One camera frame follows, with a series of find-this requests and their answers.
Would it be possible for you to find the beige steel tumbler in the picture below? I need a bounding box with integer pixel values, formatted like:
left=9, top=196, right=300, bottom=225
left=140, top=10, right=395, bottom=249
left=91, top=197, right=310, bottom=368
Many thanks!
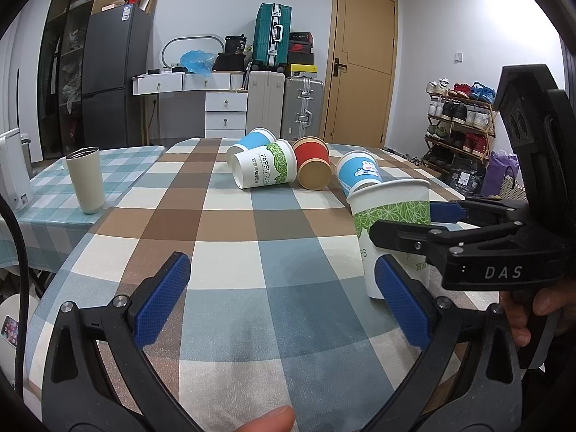
left=65, top=146, right=107, bottom=215

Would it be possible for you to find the white appliance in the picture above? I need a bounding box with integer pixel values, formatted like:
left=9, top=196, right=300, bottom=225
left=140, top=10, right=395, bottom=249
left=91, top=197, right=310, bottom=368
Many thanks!
left=0, top=128, right=35, bottom=212

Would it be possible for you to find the teal white checked tablecloth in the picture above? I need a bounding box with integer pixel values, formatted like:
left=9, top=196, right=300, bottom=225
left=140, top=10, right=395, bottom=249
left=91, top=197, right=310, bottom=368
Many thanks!
left=0, top=144, right=168, bottom=275

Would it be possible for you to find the person's right hand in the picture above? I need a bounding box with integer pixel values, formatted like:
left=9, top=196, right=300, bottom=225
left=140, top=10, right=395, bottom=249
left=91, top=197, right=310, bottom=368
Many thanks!
left=499, top=285, right=576, bottom=348

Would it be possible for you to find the silver suitcase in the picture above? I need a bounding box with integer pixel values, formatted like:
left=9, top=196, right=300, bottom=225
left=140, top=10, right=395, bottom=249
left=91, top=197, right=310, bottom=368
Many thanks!
left=282, top=76, right=325, bottom=143

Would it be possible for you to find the black printed bag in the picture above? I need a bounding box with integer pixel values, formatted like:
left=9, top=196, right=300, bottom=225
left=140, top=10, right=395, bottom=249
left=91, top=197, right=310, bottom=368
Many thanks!
left=447, top=157, right=487, bottom=195

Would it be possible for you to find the plain blue white paper cup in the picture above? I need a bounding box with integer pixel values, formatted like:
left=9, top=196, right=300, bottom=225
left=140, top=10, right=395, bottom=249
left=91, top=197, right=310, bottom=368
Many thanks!
left=226, top=128, right=276, bottom=159

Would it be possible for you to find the wooden shoe rack with shoes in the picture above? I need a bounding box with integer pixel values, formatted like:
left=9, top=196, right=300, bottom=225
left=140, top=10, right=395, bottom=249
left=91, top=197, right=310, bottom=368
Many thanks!
left=422, top=78, right=499, bottom=172

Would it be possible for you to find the woven basket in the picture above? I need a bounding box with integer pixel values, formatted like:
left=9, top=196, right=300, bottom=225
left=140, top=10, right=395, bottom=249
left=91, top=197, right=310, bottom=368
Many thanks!
left=501, top=175, right=526, bottom=199

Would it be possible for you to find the black cable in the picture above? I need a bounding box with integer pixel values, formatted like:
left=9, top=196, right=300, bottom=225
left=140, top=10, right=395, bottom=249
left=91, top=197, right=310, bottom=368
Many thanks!
left=0, top=193, right=30, bottom=399

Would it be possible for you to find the dark grey refrigerator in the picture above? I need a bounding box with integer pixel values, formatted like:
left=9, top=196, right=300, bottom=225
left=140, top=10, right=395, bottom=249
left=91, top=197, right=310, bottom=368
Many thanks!
left=81, top=4, right=154, bottom=150

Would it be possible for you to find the purple shopping bag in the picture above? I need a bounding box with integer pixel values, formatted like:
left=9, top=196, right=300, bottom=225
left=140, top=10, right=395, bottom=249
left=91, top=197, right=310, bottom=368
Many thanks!
left=481, top=150, right=521, bottom=197

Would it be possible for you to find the white desk with drawers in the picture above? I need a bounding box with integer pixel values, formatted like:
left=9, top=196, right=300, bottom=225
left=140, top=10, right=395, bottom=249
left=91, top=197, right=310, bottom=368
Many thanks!
left=132, top=71, right=249, bottom=141

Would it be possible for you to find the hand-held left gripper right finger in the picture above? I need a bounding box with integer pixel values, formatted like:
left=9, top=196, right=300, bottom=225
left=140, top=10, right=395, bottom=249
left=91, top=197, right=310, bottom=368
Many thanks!
left=355, top=254, right=527, bottom=432

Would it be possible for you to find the wooden door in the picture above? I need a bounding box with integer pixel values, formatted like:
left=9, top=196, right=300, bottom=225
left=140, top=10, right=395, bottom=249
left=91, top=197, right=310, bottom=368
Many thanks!
left=321, top=0, right=400, bottom=149

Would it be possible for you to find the brown blue checked tablecloth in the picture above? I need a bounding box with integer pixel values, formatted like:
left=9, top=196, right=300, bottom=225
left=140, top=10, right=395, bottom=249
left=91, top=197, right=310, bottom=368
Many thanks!
left=22, top=137, right=509, bottom=432

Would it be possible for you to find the blue cartoon paper cup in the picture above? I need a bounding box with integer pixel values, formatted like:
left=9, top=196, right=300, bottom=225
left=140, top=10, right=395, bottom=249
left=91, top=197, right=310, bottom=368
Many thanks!
left=335, top=150, right=383, bottom=199

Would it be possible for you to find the blue plastic bag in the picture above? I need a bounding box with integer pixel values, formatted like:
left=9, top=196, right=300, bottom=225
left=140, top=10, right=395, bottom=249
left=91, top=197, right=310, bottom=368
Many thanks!
left=179, top=49, right=217, bottom=76

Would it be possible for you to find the stack of shoe boxes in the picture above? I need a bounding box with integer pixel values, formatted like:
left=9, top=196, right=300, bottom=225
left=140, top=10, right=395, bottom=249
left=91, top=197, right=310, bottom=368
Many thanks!
left=285, top=31, right=318, bottom=79

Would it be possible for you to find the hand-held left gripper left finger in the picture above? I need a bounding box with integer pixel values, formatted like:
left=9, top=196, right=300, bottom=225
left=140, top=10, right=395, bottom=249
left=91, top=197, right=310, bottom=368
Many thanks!
left=41, top=252, right=199, bottom=432

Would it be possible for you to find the teal suitcase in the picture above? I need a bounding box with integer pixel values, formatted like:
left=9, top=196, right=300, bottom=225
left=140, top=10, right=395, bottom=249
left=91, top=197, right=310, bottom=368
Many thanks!
left=251, top=3, right=293, bottom=71

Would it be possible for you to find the oval white frame mirror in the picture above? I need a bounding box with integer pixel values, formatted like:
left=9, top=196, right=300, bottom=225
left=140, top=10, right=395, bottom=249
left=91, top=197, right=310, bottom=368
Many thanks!
left=161, top=33, right=226, bottom=72

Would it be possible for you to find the red brown paper cup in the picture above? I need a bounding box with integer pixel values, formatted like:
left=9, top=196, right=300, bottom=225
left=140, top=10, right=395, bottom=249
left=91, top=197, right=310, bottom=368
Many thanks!
left=292, top=136, right=332, bottom=190

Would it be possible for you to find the white round object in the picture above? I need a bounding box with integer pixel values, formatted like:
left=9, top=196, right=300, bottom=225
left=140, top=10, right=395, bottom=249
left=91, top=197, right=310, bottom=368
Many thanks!
left=0, top=294, right=40, bottom=352

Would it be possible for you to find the person's left hand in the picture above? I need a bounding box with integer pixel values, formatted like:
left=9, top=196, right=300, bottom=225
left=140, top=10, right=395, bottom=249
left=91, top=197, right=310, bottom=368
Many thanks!
left=224, top=405, right=297, bottom=432

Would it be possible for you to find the white green leaf paper cup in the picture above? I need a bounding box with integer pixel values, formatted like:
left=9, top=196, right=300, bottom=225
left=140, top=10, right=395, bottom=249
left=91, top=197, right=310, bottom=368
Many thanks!
left=231, top=139, right=300, bottom=190
left=350, top=179, right=433, bottom=300

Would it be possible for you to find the dark glass display cabinet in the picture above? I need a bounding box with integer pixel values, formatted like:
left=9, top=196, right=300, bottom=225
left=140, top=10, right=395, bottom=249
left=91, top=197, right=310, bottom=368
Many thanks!
left=38, top=0, right=109, bottom=160

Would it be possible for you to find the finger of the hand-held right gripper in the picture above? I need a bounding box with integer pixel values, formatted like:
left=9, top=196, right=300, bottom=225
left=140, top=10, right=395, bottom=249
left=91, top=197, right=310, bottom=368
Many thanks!
left=429, top=195, right=532, bottom=226
left=370, top=220, right=529, bottom=264

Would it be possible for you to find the white suitcase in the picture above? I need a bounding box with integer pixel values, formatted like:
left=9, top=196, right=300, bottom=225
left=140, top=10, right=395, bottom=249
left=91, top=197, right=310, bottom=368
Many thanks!
left=247, top=70, right=285, bottom=138

